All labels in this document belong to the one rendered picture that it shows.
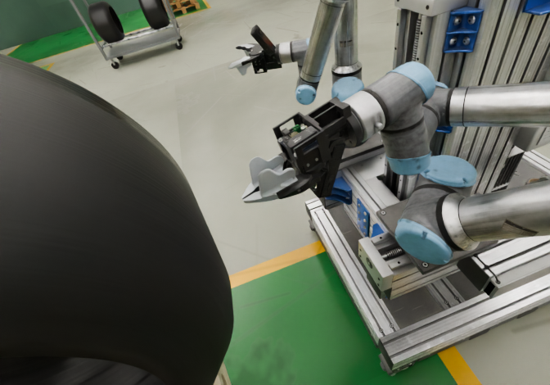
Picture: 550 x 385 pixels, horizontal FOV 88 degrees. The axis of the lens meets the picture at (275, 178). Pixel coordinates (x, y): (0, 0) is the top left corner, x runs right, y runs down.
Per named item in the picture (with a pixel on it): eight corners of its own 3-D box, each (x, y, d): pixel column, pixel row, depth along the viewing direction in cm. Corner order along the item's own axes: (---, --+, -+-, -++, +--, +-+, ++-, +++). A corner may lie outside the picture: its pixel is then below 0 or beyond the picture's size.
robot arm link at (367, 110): (356, 120, 53) (389, 139, 47) (336, 133, 52) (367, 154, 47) (351, 84, 48) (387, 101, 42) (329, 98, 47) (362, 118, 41)
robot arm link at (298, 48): (321, 64, 108) (318, 40, 102) (292, 67, 111) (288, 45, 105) (322, 55, 113) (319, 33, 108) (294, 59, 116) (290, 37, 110)
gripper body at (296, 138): (267, 129, 45) (329, 91, 46) (283, 166, 51) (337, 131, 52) (291, 153, 40) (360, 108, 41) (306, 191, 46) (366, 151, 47)
